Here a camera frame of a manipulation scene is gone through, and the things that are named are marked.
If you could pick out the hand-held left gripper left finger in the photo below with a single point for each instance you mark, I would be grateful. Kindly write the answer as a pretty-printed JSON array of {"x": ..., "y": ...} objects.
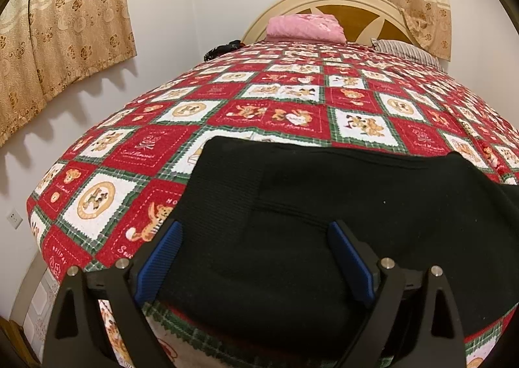
[{"x": 160, "y": 258}]

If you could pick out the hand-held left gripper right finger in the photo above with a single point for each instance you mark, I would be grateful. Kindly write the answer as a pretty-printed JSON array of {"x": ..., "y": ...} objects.
[{"x": 350, "y": 258}]

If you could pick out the black pants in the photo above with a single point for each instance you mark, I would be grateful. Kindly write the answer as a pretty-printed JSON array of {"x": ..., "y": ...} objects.
[{"x": 304, "y": 210}]

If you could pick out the red printed bedspread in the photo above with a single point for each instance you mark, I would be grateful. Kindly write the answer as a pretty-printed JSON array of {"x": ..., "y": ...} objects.
[{"x": 284, "y": 108}]

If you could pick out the striped pillow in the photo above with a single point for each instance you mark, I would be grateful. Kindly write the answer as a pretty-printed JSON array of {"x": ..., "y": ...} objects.
[{"x": 405, "y": 50}]

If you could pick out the dark cloth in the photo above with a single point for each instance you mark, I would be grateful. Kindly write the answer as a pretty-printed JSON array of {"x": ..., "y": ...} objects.
[{"x": 221, "y": 50}]

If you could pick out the pink pillow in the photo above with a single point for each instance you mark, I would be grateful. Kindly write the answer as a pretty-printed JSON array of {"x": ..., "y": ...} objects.
[{"x": 304, "y": 27}]

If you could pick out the white wall socket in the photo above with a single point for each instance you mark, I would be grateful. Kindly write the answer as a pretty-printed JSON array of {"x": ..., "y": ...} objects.
[{"x": 15, "y": 219}]

